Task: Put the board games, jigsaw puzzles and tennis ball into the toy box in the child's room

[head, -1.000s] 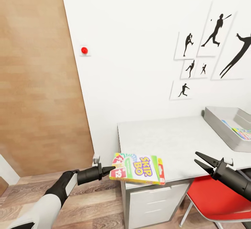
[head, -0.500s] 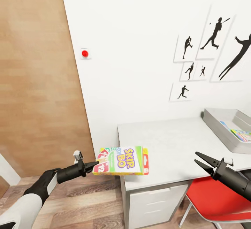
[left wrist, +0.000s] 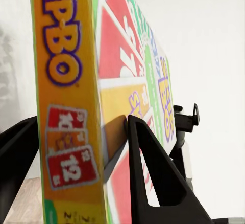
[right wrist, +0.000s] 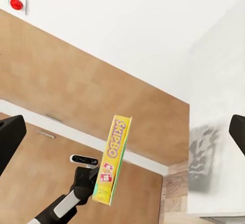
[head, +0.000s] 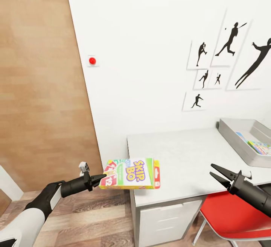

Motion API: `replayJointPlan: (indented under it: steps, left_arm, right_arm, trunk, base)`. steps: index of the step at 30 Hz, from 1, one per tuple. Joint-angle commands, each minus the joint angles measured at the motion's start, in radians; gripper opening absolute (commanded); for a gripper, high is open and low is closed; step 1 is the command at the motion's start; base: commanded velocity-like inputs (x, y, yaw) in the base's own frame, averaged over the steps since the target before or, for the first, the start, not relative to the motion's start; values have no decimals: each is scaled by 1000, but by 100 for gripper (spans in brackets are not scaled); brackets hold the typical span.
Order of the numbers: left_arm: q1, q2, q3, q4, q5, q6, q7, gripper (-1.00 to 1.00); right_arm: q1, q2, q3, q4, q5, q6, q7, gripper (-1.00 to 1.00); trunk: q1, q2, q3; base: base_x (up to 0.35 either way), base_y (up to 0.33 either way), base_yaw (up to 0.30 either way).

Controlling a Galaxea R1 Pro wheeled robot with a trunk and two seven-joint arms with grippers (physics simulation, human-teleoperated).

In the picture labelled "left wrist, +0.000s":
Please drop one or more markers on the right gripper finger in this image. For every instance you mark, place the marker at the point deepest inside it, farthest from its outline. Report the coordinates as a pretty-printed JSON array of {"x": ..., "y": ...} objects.
[{"x": 195, "y": 117}]

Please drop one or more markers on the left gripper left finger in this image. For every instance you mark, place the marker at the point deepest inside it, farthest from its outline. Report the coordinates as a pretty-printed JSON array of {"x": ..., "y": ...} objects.
[{"x": 18, "y": 147}]

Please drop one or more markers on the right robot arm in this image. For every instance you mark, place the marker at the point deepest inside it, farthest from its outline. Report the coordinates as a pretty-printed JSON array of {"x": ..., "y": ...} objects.
[{"x": 180, "y": 153}]

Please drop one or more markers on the board game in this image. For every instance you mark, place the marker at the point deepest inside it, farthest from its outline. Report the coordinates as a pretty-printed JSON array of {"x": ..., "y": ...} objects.
[{"x": 96, "y": 62}]

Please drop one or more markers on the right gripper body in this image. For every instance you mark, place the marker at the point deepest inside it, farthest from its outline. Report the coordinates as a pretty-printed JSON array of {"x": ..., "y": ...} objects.
[{"x": 182, "y": 125}]

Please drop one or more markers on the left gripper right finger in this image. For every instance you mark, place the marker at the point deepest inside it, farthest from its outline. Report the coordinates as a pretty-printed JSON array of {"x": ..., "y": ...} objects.
[{"x": 178, "y": 203}]

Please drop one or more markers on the desk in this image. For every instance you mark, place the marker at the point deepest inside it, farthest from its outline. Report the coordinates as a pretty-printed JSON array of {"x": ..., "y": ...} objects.
[{"x": 17, "y": 72}]

